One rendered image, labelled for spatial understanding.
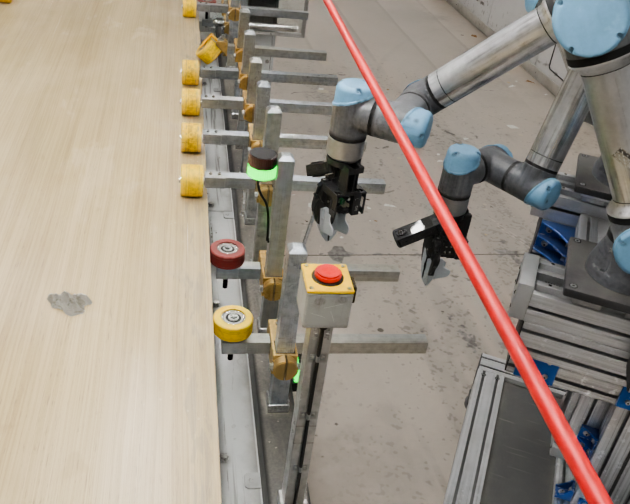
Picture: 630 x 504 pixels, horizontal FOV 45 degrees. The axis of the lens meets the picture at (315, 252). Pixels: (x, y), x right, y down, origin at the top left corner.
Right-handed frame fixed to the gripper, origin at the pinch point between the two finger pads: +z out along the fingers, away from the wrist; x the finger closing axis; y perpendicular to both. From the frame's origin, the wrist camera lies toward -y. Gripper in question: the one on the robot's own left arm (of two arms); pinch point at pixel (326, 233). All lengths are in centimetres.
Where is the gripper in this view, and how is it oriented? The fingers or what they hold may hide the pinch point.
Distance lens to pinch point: 165.2
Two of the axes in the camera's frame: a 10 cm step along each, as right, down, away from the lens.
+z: -1.2, 8.3, 5.4
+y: 4.7, 5.3, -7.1
